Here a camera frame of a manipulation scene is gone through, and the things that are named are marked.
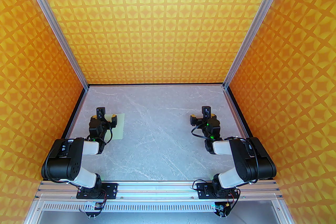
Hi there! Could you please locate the light green paper sheet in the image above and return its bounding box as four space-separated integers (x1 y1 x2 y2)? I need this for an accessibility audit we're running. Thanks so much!
105 113 125 141

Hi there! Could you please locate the black back edge strip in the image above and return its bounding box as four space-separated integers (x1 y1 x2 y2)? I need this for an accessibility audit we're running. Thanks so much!
88 83 225 86

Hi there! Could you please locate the small circuit board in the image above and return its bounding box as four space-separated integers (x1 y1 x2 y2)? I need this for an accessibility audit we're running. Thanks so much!
84 201 104 218
214 202 231 218

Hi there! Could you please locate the black camera cable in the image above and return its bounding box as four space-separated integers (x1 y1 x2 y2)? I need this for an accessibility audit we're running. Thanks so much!
191 123 210 142
104 121 114 145

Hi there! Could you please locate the black aluminium side rail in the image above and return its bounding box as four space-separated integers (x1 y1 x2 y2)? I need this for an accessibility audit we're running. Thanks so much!
224 86 251 139
61 87 89 139

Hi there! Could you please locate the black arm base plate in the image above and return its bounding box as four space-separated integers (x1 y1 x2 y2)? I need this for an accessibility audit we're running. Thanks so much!
76 183 118 200
196 183 240 200

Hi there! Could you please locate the aluminium front frame rail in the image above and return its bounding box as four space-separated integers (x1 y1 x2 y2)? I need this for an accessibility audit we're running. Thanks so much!
35 180 282 201

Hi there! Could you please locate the slotted white cable duct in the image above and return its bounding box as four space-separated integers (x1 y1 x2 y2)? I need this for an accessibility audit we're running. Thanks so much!
39 201 282 213

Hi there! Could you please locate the aluminium corner post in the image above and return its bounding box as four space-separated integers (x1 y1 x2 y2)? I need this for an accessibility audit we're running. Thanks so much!
223 0 296 90
14 0 89 90

